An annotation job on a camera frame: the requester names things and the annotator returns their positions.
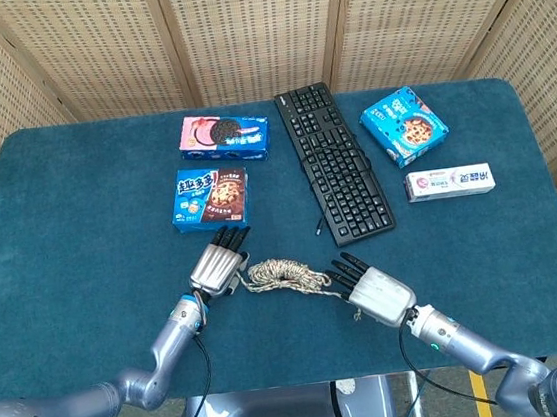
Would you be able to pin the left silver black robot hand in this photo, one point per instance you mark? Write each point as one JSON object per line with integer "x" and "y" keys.
{"x": 217, "y": 266}

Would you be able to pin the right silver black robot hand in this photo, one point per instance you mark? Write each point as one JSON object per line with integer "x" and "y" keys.
{"x": 376, "y": 295}

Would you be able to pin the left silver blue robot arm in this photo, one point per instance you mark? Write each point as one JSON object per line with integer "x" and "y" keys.
{"x": 102, "y": 384}

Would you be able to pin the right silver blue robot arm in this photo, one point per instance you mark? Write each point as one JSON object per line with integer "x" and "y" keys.
{"x": 502, "y": 359}

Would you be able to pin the blue brown chocolate cookie box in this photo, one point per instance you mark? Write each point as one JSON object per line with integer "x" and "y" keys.
{"x": 209, "y": 198}

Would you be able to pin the blue table mat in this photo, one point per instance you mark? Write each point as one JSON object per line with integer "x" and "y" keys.
{"x": 89, "y": 270}

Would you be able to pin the pink blue Oreo cookie box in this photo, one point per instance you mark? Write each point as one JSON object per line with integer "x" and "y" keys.
{"x": 224, "y": 136}

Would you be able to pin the white toothpaste box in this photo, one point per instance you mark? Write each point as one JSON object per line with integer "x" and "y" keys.
{"x": 449, "y": 182}

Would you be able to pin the black computer keyboard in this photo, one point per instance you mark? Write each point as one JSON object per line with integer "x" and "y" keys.
{"x": 334, "y": 164}

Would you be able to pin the blue chip cookie box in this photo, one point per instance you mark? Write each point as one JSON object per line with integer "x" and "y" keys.
{"x": 404, "y": 126}

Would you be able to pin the woven bamboo folding screen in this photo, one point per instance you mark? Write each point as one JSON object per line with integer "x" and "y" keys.
{"x": 248, "y": 31}

